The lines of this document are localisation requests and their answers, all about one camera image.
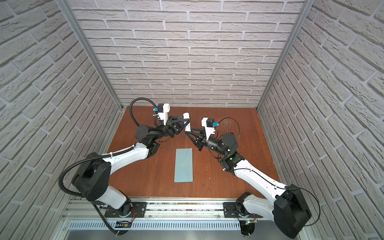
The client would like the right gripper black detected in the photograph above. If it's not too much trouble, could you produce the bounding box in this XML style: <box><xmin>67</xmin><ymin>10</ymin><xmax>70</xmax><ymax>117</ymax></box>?
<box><xmin>188</xmin><ymin>129</ymin><xmax>229</xmax><ymax>159</ymax></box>

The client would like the white glue stick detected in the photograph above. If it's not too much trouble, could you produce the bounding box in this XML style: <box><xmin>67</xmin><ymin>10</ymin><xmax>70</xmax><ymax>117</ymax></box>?
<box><xmin>183</xmin><ymin>113</ymin><xmax>191</xmax><ymax>132</ymax></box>

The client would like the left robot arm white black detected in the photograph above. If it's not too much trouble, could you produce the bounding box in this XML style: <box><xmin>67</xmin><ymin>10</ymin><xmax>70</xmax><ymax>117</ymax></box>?
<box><xmin>72</xmin><ymin>113</ymin><xmax>190</xmax><ymax>217</ymax></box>

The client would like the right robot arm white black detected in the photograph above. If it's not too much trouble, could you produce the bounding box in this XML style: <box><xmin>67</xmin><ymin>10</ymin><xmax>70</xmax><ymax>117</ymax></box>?
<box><xmin>186</xmin><ymin>128</ymin><xmax>312</xmax><ymax>239</ymax></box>

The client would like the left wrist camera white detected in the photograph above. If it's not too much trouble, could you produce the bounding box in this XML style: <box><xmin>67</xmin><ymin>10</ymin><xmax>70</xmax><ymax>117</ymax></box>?
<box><xmin>154</xmin><ymin>103</ymin><xmax>170</xmax><ymax>127</ymax></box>

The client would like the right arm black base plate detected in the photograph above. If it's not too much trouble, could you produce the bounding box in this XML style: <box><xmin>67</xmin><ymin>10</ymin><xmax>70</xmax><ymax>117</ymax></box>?
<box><xmin>223</xmin><ymin>202</ymin><xmax>263</xmax><ymax>219</ymax></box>

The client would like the left aluminium corner post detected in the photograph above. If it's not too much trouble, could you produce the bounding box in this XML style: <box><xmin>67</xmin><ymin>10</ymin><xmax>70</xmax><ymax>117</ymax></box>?
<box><xmin>57</xmin><ymin>0</ymin><xmax>124</xmax><ymax>111</ymax></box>

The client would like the aluminium corner post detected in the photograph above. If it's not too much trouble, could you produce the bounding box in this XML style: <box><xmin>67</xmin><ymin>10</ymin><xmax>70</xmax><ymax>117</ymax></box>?
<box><xmin>57</xmin><ymin>0</ymin><xmax>124</xmax><ymax>111</ymax></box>
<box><xmin>256</xmin><ymin>0</ymin><xmax>315</xmax><ymax>111</ymax></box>

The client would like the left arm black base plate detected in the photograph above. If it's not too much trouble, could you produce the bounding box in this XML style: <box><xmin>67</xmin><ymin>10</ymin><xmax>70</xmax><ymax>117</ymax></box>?
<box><xmin>104</xmin><ymin>201</ymin><xmax>147</xmax><ymax>218</ymax></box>

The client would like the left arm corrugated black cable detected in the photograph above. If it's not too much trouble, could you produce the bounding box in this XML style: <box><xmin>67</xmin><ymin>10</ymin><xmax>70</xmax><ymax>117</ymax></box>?
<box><xmin>58</xmin><ymin>97</ymin><xmax>158</xmax><ymax>235</ymax></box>

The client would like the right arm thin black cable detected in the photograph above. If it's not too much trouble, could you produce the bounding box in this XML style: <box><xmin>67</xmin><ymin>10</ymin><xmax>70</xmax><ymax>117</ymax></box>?
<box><xmin>215</xmin><ymin>116</ymin><xmax>321</xmax><ymax>228</ymax></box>

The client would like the right aluminium corner post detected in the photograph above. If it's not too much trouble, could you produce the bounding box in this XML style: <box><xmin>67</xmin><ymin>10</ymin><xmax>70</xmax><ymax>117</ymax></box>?
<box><xmin>256</xmin><ymin>0</ymin><xmax>315</xmax><ymax>111</ymax></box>

